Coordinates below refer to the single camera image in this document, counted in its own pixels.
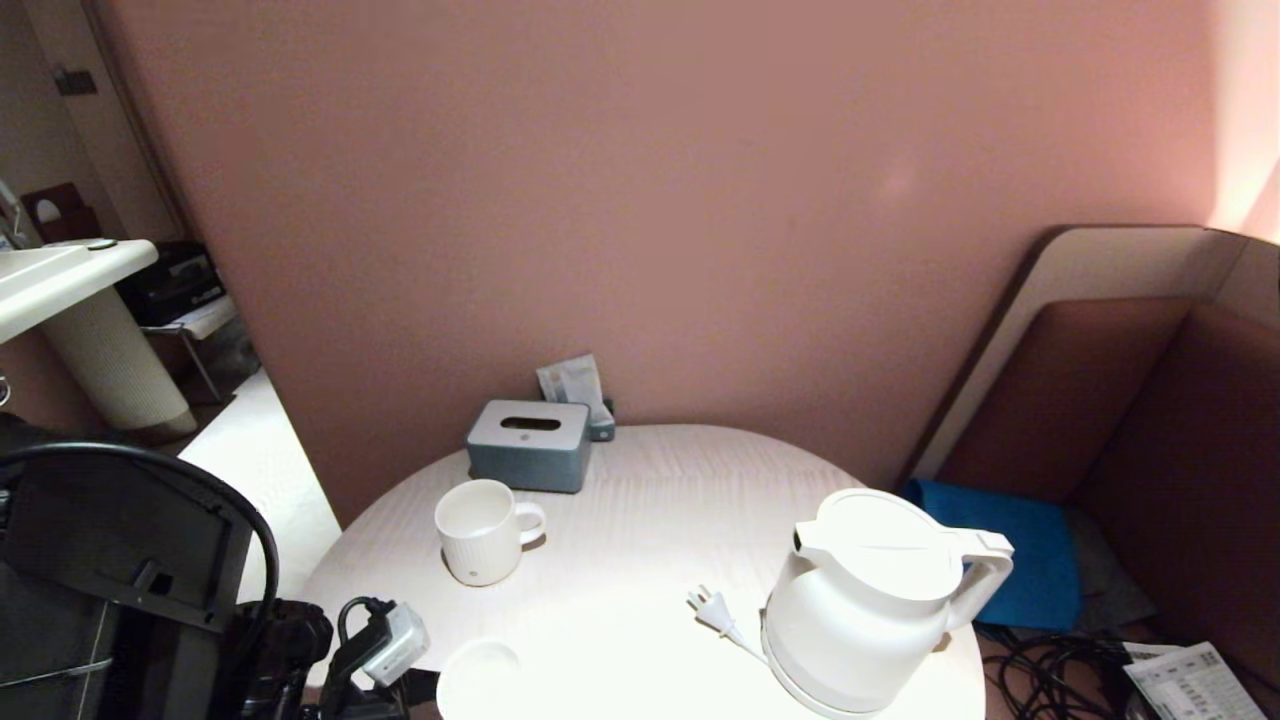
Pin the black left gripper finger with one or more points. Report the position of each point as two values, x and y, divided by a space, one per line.
415 690

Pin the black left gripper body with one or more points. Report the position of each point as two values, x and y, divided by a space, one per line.
285 650

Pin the white electric kettle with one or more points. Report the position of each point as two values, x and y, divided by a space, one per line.
860 600

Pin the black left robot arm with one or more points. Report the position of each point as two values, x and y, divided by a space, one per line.
100 530

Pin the grey tissue box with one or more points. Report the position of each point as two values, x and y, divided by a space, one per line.
530 455

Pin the clear plastic bag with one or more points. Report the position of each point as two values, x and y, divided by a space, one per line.
235 348

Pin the metal stool with white top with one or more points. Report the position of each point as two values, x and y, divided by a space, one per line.
205 316

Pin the white round kettle base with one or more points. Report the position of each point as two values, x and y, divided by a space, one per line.
790 690

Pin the black box appliance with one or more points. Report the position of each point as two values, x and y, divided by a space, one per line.
170 285

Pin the brown wooden tissue holder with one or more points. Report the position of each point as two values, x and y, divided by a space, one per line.
58 220

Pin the blue cushion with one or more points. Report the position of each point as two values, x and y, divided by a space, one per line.
1030 560

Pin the grey cloth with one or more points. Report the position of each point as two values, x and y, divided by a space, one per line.
1105 580

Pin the printed paper sheet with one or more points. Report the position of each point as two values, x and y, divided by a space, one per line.
1195 685

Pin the brown upholstered sofa bench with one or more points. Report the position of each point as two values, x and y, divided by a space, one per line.
1180 450

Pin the white pedestal sink counter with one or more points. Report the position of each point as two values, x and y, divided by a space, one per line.
110 360

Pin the dark wall fixture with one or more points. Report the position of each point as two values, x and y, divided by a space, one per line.
75 80

